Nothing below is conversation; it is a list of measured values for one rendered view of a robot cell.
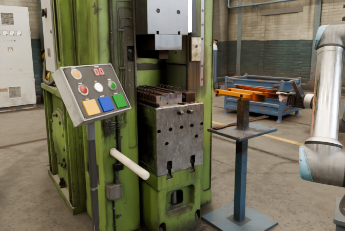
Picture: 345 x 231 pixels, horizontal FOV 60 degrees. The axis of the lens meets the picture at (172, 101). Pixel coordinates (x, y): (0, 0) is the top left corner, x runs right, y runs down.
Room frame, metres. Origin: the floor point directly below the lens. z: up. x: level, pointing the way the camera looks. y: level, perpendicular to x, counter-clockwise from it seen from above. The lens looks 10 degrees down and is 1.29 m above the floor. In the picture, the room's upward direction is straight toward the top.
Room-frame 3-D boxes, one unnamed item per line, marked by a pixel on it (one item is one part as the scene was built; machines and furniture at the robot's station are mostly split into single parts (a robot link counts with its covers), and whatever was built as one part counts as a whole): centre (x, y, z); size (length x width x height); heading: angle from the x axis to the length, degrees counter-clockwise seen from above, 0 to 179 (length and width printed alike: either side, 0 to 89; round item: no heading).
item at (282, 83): (5.66, -1.69, 0.36); 1.20 x 0.80 x 0.72; 45
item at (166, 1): (2.14, 0.10, 1.56); 0.42 x 0.39 x 0.40; 33
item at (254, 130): (2.05, -0.49, 0.71); 0.40 x 0.30 x 0.02; 127
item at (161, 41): (2.11, 0.14, 1.32); 0.42 x 0.20 x 0.10; 33
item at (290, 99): (1.86, -0.78, 0.96); 0.12 x 0.08 x 0.09; 37
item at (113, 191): (1.84, 0.39, 0.36); 0.09 x 0.07 x 0.12; 123
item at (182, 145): (2.15, 0.10, 0.69); 0.56 x 0.38 x 0.45; 33
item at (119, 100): (1.58, 0.28, 1.01); 0.07 x 0.05 x 0.07; 148
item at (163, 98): (2.11, 0.14, 0.96); 0.42 x 0.20 x 0.09; 33
